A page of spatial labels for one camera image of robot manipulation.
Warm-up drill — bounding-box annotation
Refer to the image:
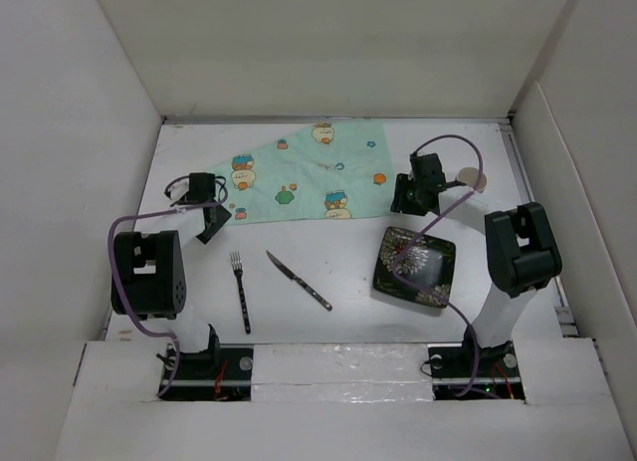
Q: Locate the green cartoon print cloth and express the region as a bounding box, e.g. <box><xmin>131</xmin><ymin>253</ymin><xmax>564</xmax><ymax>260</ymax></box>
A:
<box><xmin>210</xmin><ymin>121</ymin><xmax>396</xmax><ymax>225</ymax></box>

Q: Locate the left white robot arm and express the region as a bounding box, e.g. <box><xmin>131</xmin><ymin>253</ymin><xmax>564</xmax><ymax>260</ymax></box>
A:
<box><xmin>107</xmin><ymin>172</ymin><xmax>230</xmax><ymax>378</ymax></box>

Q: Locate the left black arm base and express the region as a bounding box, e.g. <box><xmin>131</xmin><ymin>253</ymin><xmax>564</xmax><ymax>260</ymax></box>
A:
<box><xmin>159</xmin><ymin>345</ymin><xmax>254</xmax><ymax>402</ymax></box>

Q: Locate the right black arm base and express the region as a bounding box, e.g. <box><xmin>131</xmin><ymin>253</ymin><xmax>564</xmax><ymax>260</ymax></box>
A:
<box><xmin>420</xmin><ymin>343</ymin><xmax>526</xmax><ymax>401</ymax></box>

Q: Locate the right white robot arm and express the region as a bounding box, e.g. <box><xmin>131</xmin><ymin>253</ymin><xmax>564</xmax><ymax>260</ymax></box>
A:
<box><xmin>391</xmin><ymin>153</ymin><xmax>562</xmax><ymax>375</ymax></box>

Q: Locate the purple ceramic mug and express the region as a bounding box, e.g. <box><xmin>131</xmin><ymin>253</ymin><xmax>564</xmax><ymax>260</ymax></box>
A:
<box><xmin>455</xmin><ymin>167</ymin><xmax>488</xmax><ymax>193</ymax></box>

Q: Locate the black floral square plate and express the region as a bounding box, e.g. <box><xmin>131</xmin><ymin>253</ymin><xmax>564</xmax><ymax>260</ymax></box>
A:
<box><xmin>371</xmin><ymin>226</ymin><xmax>456</xmax><ymax>317</ymax></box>

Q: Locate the metal fork patterned handle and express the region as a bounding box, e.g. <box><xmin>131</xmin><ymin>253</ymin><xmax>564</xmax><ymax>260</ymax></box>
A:
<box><xmin>230</xmin><ymin>252</ymin><xmax>252</xmax><ymax>335</ymax></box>

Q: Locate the steak knife patterned handle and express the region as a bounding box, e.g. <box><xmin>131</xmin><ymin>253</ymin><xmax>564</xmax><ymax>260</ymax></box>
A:
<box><xmin>266</xmin><ymin>251</ymin><xmax>333</xmax><ymax>312</ymax></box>

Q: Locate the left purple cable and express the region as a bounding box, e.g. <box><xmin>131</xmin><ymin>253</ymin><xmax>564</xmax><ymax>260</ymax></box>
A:
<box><xmin>107</xmin><ymin>175</ymin><xmax>230</xmax><ymax>397</ymax></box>

